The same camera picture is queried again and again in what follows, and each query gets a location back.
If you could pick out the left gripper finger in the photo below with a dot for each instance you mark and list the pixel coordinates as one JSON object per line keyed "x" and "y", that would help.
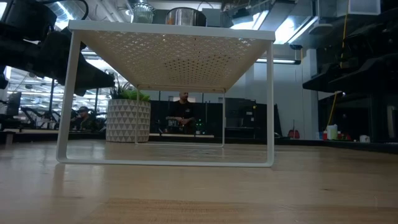
{"x": 91, "y": 76}
{"x": 111, "y": 81}

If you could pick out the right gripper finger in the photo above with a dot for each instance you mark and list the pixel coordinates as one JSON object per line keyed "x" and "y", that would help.
{"x": 357, "y": 79}
{"x": 320, "y": 82}

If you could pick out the tin can orange label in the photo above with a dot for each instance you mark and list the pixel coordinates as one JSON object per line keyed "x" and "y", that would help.
{"x": 186, "y": 17}

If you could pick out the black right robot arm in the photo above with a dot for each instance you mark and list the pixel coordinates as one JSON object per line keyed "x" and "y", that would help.
{"x": 392, "y": 18}

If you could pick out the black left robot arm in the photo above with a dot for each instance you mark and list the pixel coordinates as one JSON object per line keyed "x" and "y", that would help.
{"x": 15, "y": 59}

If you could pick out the succulent in triangle-pattern pot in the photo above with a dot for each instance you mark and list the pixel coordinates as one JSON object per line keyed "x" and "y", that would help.
{"x": 124, "y": 121}

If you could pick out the person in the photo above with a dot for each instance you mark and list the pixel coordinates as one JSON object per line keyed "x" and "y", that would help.
{"x": 183, "y": 113}
{"x": 83, "y": 119}

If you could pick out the long ceiling light fixture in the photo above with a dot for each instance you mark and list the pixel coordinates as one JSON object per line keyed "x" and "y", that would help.
{"x": 280, "y": 61}

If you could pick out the white plastic jug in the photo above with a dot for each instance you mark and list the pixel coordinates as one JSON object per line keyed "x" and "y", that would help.
{"x": 332, "y": 133}

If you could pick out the white ventilation unit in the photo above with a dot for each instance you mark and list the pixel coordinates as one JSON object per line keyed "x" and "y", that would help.
{"x": 363, "y": 6}

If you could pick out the red bag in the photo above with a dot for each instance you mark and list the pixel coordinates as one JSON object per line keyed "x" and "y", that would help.
{"x": 293, "y": 134}

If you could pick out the white cup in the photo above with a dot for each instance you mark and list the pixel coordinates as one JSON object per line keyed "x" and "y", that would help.
{"x": 364, "y": 138}

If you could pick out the black computer monitor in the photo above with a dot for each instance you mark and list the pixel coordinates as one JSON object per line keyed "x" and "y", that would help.
{"x": 14, "y": 104}

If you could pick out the white perforated metal shelf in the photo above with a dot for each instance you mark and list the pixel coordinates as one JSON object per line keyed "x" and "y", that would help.
{"x": 174, "y": 29}

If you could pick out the black office cabinets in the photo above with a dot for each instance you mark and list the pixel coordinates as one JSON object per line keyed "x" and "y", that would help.
{"x": 242, "y": 115}

